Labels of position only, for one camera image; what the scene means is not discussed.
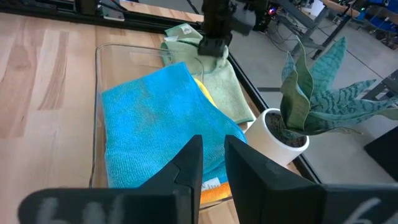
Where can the black aluminium rig frame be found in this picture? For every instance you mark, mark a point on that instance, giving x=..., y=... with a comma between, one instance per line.
x=140, y=21

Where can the yellow microfiber towel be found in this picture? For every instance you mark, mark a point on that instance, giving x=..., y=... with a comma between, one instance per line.
x=206, y=91

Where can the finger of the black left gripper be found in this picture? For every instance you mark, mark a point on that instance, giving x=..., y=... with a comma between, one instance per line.
x=216, y=28

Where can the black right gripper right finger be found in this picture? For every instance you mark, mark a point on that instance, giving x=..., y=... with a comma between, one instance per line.
x=295, y=208

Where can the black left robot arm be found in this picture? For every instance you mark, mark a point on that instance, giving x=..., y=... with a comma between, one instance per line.
x=87, y=6

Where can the grey metal frame leg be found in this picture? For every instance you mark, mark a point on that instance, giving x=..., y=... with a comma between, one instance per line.
x=382, y=85

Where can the blue microfiber towel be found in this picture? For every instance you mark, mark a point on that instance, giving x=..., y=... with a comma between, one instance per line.
x=155, y=124

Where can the clear plastic bin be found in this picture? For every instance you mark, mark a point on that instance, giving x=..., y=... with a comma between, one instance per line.
x=124, y=62

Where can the black box with blue light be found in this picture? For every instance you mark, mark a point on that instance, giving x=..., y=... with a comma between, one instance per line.
x=265, y=14

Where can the artificial succulent in white pot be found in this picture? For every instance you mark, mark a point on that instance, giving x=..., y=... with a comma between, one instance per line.
x=295, y=109

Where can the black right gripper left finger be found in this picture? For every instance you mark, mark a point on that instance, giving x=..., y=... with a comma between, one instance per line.
x=124, y=208

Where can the green microfiber towel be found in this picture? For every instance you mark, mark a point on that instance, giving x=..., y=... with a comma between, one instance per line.
x=220, y=90

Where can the orange microfiber towel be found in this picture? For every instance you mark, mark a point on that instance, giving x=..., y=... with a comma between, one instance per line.
x=216, y=193

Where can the light wooden desk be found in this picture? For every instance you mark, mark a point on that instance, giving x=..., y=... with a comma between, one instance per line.
x=342, y=6

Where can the grey metal stand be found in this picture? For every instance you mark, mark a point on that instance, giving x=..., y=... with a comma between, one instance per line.
x=301, y=21

